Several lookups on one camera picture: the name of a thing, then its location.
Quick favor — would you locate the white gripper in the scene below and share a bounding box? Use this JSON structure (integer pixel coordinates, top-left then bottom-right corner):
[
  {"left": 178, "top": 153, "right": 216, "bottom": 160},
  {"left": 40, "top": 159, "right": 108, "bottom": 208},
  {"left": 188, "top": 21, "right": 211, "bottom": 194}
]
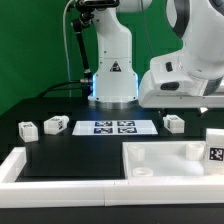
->
[{"left": 139, "top": 71, "right": 224, "bottom": 108}]

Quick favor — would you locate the white square tabletop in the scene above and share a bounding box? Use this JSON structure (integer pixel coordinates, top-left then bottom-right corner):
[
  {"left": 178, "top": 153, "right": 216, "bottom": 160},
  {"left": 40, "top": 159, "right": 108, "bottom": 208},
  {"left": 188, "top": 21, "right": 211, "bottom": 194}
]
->
[{"left": 122, "top": 141, "right": 213, "bottom": 180}]

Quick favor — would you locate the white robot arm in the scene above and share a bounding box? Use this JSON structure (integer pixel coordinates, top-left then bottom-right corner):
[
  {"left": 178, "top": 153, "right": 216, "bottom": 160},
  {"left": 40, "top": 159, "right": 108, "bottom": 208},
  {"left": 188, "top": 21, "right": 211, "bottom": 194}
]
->
[{"left": 88, "top": 0, "right": 224, "bottom": 108}]

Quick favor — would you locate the white sheet with AprilTags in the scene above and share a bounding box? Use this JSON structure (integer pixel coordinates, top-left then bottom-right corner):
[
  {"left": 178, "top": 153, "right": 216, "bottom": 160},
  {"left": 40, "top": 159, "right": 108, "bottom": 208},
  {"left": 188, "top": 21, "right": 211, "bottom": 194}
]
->
[{"left": 72, "top": 120, "right": 157, "bottom": 136}]

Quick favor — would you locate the white U-shaped obstacle fence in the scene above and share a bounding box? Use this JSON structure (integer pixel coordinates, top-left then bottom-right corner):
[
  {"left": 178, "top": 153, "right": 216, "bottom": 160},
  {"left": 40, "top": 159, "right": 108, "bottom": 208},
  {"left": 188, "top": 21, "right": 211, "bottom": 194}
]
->
[{"left": 0, "top": 147, "right": 224, "bottom": 208}]

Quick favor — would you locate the black cable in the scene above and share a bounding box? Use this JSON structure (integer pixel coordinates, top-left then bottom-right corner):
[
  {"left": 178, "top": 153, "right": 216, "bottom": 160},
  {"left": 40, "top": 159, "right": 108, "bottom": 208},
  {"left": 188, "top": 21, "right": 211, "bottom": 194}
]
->
[{"left": 36, "top": 78, "right": 93, "bottom": 98}]

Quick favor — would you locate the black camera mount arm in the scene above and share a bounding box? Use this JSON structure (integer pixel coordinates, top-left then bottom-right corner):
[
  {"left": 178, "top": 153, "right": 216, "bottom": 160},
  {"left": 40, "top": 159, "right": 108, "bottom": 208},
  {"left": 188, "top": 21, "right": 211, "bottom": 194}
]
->
[{"left": 70, "top": 0, "right": 120, "bottom": 84}]

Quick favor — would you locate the white cable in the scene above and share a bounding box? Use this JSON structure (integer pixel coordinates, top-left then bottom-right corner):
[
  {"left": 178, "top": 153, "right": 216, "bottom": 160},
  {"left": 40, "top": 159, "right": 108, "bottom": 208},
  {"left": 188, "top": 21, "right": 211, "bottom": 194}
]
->
[{"left": 62, "top": 0, "right": 76, "bottom": 82}]

